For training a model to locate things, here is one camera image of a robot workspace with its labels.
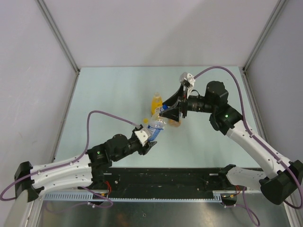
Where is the purple cable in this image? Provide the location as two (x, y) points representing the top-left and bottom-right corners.
(194, 66), (303, 210)
(0, 110), (139, 201)

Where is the clear Pepsi bottle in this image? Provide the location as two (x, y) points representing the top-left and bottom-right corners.
(147, 105), (168, 141)

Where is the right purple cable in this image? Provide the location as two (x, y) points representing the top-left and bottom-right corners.
(194, 66), (303, 210)

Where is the orange Pocari Sweat bottle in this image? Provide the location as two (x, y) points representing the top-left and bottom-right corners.
(168, 119), (181, 127)

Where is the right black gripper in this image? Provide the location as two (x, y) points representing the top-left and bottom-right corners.
(160, 83), (215, 122)

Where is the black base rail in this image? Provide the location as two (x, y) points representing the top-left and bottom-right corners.
(88, 168), (242, 200)

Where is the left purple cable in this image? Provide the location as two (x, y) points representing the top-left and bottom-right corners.
(0, 110), (139, 201)

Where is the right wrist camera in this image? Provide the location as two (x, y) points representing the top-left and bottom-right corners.
(179, 72), (196, 97)

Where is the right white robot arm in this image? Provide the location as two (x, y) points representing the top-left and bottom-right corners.
(160, 81), (303, 205)

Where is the yellow juice bottle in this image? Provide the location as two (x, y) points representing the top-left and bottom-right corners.
(151, 92), (162, 115)

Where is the grey cable duct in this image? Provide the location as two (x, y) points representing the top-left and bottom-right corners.
(42, 191), (224, 204)

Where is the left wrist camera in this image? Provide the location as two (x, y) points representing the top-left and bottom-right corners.
(134, 124), (151, 147)

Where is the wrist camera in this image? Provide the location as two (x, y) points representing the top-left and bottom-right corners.
(179, 72), (196, 97)
(134, 124), (151, 147)

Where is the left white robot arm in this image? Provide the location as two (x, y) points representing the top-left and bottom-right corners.
(14, 133), (156, 202)

